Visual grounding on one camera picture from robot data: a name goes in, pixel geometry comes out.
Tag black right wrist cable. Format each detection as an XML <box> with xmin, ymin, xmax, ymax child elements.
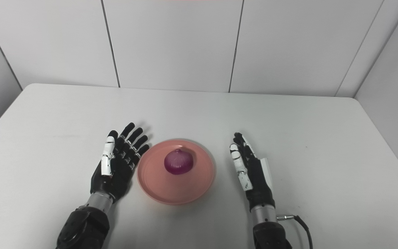
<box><xmin>277</xmin><ymin>214</ymin><xmax>313</xmax><ymax>249</ymax></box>

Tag purple red onion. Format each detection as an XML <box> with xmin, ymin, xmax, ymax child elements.
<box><xmin>164</xmin><ymin>149</ymin><xmax>194</xmax><ymax>175</ymax></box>

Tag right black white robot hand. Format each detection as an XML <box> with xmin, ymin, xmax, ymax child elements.
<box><xmin>229</xmin><ymin>132</ymin><xmax>275</xmax><ymax>211</ymax></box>

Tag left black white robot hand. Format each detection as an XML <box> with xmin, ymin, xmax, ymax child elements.
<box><xmin>90</xmin><ymin>122</ymin><xmax>150</xmax><ymax>203</ymax></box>

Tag pink round plate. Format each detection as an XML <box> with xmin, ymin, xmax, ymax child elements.
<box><xmin>137</xmin><ymin>139</ymin><xmax>216</xmax><ymax>205</ymax></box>

